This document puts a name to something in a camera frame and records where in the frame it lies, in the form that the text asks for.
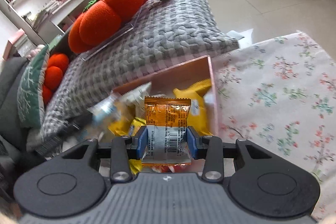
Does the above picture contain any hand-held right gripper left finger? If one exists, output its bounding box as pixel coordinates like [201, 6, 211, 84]
[62, 126, 148, 183]

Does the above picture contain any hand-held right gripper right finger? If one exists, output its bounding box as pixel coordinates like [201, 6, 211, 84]
[186, 126, 273, 183]

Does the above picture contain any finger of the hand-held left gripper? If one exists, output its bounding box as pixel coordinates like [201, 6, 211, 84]
[35, 112, 93, 157]

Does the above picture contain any orange silver snack packet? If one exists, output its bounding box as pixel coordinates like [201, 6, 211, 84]
[141, 96, 193, 167]

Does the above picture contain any clear white snack packet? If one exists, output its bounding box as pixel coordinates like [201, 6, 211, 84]
[88, 82, 153, 125]

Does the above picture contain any pink cardboard box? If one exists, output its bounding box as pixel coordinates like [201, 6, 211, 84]
[112, 55, 220, 138]

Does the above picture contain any small yellow blue snack packet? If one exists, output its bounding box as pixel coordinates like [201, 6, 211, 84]
[129, 119, 147, 136]

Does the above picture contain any yellow snack packet blue print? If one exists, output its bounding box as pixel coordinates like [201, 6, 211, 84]
[173, 78, 214, 135]

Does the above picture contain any red snack packet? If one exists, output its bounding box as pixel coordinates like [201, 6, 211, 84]
[151, 163, 191, 174]

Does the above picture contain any green snowflake pillow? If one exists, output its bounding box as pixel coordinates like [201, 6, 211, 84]
[17, 44, 50, 127]

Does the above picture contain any small orange pumpkin cushion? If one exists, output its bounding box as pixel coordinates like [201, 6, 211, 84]
[42, 53, 70, 105]

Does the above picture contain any grey sofa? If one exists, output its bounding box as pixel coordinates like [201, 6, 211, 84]
[0, 56, 29, 151]

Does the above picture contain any pink plush toy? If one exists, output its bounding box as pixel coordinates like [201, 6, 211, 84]
[28, 45, 45, 59]

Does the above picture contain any floral bed sheet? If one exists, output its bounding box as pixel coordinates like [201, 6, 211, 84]
[215, 31, 336, 222]

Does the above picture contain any grey checkered blanket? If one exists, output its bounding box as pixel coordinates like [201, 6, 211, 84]
[26, 0, 239, 153]

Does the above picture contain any stack of books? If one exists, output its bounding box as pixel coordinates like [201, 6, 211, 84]
[26, 0, 76, 30]

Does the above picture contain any large orange pumpkin cushion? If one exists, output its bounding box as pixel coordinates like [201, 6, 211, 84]
[68, 0, 154, 54]

